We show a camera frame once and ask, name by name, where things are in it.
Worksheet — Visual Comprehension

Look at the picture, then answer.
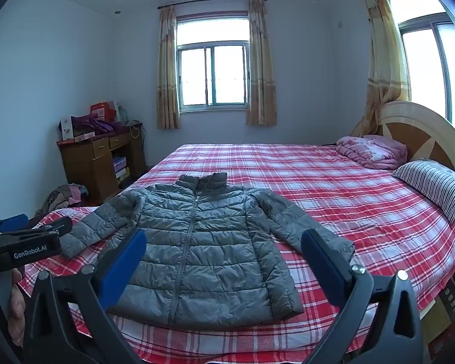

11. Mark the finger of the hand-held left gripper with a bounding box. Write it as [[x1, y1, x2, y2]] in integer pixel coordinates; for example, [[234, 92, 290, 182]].
[[26, 216, 73, 236], [0, 214, 30, 234]]

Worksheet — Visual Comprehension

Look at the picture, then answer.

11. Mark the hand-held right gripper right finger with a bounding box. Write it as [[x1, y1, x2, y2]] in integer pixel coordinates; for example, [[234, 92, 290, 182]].
[[300, 228, 425, 364]]

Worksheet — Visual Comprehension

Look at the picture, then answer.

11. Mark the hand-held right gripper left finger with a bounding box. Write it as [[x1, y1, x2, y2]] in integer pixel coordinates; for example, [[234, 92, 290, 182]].
[[23, 228, 148, 364]]

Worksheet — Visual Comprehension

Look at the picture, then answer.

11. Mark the grey puffer jacket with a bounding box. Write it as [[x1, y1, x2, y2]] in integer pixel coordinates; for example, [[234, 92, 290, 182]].
[[59, 172, 355, 327]]

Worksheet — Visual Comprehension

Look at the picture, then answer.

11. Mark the pile of clothes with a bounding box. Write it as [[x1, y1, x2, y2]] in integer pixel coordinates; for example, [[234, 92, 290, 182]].
[[36, 184, 89, 217]]

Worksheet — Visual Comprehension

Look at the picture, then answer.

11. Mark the person's left hand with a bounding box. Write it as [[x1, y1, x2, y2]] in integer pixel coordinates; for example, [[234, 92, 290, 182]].
[[0, 268, 26, 346]]

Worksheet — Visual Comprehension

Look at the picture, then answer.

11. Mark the red plaid bed sheet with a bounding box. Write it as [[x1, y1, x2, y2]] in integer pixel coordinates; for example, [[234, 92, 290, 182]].
[[18, 143, 455, 364]]

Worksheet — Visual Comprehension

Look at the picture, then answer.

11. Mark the brown wooden desk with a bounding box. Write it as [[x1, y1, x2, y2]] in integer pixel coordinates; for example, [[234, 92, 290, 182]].
[[57, 121, 148, 201]]

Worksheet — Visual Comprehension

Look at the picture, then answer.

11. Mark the stack of boxes in desk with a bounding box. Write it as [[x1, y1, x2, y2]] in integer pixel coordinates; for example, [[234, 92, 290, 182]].
[[113, 156, 130, 187]]

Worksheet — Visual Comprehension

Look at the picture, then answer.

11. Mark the white box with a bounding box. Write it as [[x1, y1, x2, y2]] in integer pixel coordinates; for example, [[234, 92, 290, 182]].
[[61, 117, 75, 141]]

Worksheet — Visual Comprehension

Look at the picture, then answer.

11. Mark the purple cloth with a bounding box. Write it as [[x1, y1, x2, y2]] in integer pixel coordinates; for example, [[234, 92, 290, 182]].
[[71, 114, 131, 135]]

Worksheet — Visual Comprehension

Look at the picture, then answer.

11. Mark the red box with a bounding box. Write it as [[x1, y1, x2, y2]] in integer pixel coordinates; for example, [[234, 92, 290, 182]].
[[90, 101, 118, 120]]

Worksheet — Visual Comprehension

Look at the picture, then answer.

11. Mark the striped pillow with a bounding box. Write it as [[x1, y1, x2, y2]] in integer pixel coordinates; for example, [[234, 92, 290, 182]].
[[392, 159, 455, 222]]

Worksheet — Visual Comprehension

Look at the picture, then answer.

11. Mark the wooden bed headboard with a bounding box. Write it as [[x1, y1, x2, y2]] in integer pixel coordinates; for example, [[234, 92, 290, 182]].
[[377, 101, 455, 213]]

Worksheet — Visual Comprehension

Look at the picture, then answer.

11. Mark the long beige curtain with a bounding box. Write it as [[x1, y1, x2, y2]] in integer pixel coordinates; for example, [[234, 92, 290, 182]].
[[351, 0, 410, 137]]

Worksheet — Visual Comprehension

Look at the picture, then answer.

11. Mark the large sliding window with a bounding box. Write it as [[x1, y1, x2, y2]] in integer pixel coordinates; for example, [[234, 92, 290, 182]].
[[385, 0, 455, 137]]

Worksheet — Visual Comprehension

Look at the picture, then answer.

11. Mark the dark curtain rod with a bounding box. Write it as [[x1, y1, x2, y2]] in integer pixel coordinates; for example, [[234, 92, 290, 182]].
[[157, 0, 268, 9]]

